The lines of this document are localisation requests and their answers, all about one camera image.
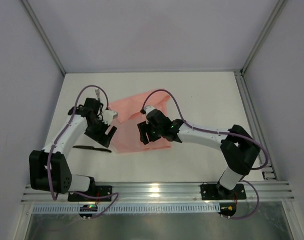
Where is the pink cloth napkin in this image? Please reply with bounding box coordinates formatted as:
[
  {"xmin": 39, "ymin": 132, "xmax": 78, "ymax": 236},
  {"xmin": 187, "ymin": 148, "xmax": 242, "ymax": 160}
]
[{"xmin": 108, "ymin": 88, "xmax": 171, "ymax": 155}]

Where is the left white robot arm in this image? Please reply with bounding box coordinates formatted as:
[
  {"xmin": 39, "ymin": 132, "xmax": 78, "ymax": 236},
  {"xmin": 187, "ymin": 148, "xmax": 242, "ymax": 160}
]
[{"xmin": 29, "ymin": 98, "xmax": 118, "ymax": 195}]

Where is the left small controller board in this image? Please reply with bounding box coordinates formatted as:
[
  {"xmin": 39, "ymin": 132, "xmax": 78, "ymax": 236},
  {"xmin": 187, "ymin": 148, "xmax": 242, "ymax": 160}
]
[{"xmin": 79, "ymin": 204, "xmax": 98, "ymax": 220}]

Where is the small controller board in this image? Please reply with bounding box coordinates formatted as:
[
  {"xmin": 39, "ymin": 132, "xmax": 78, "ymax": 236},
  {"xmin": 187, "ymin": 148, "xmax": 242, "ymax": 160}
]
[
  {"xmin": 218, "ymin": 202, "xmax": 237, "ymax": 219},
  {"xmin": 79, "ymin": 204, "xmax": 98, "ymax": 220}
]

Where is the right small controller board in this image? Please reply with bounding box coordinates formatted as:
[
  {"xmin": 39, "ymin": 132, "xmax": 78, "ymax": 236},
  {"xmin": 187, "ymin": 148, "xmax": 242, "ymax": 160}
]
[{"xmin": 218, "ymin": 202, "xmax": 237, "ymax": 219}]

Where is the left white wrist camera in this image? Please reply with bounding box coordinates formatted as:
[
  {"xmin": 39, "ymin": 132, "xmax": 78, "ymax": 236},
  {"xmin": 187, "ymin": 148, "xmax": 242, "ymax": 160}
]
[{"xmin": 102, "ymin": 109, "xmax": 118, "ymax": 126}]

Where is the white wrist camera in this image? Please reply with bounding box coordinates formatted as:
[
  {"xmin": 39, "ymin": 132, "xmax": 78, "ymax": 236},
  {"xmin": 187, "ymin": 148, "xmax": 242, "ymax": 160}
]
[
  {"xmin": 140, "ymin": 105, "xmax": 157, "ymax": 116},
  {"xmin": 102, "ymin": 109, "xmax": 118, "ymax": 126}
]

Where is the black handled knife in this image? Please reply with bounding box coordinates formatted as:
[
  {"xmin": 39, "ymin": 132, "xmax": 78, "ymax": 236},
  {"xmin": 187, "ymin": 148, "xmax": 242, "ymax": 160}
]
[{"xmin": 73, "ymin": 145, "xmax": 112, "ymax": 153}]

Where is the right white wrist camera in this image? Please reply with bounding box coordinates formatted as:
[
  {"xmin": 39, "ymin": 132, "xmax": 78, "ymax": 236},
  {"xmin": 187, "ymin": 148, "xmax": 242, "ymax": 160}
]
[{"xmin": 140, "ymin": 105, "xmax": 157, "ymax": 116}]

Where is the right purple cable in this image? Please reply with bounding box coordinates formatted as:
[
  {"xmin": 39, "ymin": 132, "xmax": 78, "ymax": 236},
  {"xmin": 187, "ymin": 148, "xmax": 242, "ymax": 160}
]
[{"xmin": 141, "ymin": 87, "xmax": 269, "ymax": 221}]

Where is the purple cable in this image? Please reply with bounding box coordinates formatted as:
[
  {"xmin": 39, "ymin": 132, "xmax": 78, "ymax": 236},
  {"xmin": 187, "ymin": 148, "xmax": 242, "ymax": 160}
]
[
  {"xmin": 47, "ymin": 84, "xmax": 120, "ymax": 219},
  {"xmin": 141, "ymin": 87, "xmax": 269, "ymax": 221}
]

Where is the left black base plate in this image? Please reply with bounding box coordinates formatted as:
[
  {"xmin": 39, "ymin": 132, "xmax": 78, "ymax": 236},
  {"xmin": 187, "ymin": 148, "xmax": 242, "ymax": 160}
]
[{"xmin": 68, "ymin": 185, "xmax": 113, "ymax": 202}]

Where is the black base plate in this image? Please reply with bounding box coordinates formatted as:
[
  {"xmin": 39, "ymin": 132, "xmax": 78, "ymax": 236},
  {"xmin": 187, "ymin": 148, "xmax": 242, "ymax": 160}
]
[
  {"xmin": 68, "ymin": 185, "xmax": 113, "ymax": 202},
  {"xmin": 200, "ymin": 183, "xmax": 247, "ymax": 201}
]

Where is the front aluminium rail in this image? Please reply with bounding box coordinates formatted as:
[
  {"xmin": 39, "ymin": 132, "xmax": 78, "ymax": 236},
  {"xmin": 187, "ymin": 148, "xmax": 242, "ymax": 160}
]
[{"xmin": 21, "ymin": 180, "xmax": 294, "ymax": 204}]

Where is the aluminium rail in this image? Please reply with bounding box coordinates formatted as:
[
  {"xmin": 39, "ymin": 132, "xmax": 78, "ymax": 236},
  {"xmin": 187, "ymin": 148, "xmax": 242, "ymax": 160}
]
[
  {"xmin": 234, "ymin": 70, "xmax": 278, "ymax": 181},
  {"xmin": 21, "ymin": 180, "xmax": 294, "ymax": 204}
]

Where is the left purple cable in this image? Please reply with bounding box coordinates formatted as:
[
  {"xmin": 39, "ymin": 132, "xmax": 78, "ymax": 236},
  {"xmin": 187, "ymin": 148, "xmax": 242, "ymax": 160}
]
[{"xmin": 47, "ymin": 84, "xmax": 120, "ymax": 219}]

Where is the slotted cable duct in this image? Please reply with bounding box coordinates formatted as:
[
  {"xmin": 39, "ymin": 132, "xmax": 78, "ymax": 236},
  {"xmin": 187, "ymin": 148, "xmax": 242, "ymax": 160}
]
[{"xmin": 32, "ymin": 202, "xmax": 219, "ymax": 214}]

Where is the left corner aluminium post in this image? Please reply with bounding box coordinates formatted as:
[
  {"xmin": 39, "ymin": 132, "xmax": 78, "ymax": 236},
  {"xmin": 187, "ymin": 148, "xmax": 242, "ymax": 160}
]
[{"xmin": 20, "ymin": 0, "xmax": 67, "ymax": 76}]

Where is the corner aluminium post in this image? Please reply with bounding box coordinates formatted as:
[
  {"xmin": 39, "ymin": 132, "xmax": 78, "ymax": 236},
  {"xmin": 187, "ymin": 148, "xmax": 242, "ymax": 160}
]
[
  {"xmin": 240, "ymin": 0, "xmax": 288, "ymax": 75},
  {"xmin": 20, "ymin": 0, "xmax": 67, "ymax": 76}
]

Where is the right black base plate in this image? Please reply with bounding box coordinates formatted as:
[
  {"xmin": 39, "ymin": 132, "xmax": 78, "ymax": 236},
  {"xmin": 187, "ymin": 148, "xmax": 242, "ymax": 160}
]
[{"xmin": 200, "ymin": 183, "xmax": 247, "ymax": 201}]

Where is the right side aluminium rail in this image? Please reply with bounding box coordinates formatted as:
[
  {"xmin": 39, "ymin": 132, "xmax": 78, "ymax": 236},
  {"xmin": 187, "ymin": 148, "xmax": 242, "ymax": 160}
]
[{"xmin": 234, "ymin": 70, "xmax": 278, "ymax": 181}]

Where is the right corner aluminium post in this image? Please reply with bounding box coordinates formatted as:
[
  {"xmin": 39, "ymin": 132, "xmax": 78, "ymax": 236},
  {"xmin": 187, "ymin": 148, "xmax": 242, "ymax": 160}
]
[{"xmin": 240, "ymin": 0, "xmax": 288, "ymax": 75}]

